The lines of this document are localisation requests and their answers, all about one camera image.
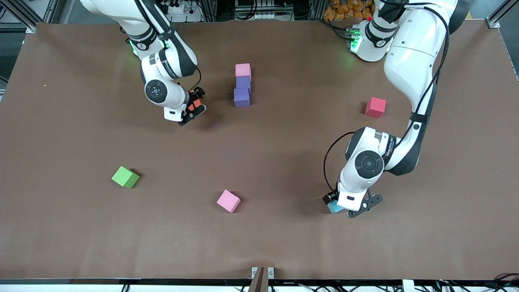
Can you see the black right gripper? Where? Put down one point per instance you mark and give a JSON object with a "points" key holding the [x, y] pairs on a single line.
{"points": [[196, 96]]}

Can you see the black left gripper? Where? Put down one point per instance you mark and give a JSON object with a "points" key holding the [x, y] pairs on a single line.
{"points": [[327, 198]]}

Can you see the orange foam cube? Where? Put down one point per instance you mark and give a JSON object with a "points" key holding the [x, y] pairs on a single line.
{"points": [[196, 104]]}

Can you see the light blue foam cube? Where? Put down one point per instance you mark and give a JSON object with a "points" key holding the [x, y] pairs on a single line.
{"points": [[334, 208]]}

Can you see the purple foam cube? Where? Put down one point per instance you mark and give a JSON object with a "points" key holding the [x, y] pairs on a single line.
{"points": [[241, 97], [243, 82]]}

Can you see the pink foam cube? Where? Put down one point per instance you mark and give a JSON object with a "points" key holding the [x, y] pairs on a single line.
{"points": [[243, 69], [227, 200]]}

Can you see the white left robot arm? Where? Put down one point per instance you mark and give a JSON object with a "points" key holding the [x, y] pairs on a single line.
{"points": [[413, 48]]}

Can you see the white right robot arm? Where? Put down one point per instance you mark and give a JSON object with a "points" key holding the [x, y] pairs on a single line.
{"points": [[172, 97]]}

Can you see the brown table cover sheet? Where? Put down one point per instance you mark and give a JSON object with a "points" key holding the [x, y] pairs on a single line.
{"points": [[284, 243]]}

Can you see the white power strip with plugs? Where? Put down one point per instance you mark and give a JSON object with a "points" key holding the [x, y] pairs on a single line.
{"points": [[180, 8]]}

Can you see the white socket strip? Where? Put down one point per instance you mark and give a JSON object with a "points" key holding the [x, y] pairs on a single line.
{"points": [[253, 17]]}

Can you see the green foam cube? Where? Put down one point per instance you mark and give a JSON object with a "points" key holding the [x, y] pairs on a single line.
{"points": [[123, 176]]}

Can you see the red foam cube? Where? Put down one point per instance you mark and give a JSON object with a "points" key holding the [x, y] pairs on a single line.
{"points": [[375, 106]]}

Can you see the brown pole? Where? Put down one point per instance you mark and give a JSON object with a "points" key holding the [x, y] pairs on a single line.
{"points": [[258, 284]]}

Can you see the grey base connector box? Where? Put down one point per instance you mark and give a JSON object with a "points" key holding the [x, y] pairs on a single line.
{"points": [[353, 40]]}

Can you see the orange fruit pile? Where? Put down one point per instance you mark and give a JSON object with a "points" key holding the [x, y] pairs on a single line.
{"points": [[340, 10]]}

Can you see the silver metal bracket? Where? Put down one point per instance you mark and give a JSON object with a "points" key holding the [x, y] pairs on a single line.
{"points": [[271, 272], [254, 272]]}

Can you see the grey aluminium frame profile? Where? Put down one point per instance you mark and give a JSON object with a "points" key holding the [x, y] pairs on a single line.
{"points": [[492, 22], [48, 10]]}

